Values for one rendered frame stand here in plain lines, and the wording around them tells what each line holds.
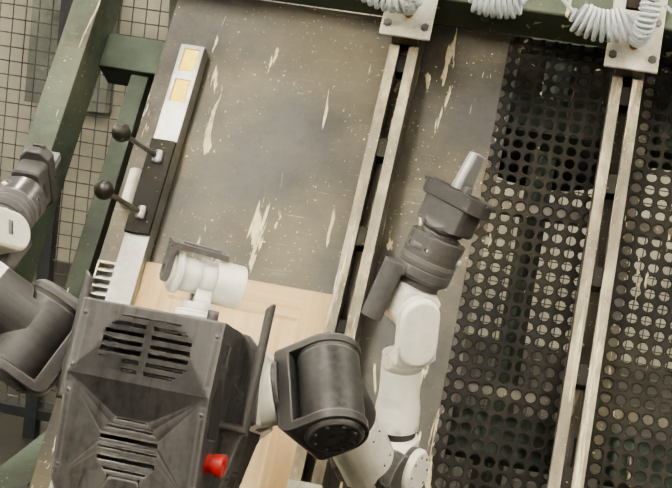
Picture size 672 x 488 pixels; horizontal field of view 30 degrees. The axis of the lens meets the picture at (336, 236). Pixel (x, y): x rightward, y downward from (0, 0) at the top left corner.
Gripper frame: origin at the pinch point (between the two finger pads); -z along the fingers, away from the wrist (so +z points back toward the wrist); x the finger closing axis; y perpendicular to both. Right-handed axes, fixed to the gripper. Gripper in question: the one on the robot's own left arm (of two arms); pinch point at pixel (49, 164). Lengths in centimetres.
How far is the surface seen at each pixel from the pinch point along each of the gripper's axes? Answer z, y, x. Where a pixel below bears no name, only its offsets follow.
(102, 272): -0.2, 8.5, 23.1
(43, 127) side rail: -20.8, -11.0, 6.3
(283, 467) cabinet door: 24, 51, 39
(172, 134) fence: -24.2, 14.8, 5.2
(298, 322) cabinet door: 2, 48, 25
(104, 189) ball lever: -2.5, 9.3, 5.3
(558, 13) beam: -51, 85, -19
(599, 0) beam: -54, 92, -21
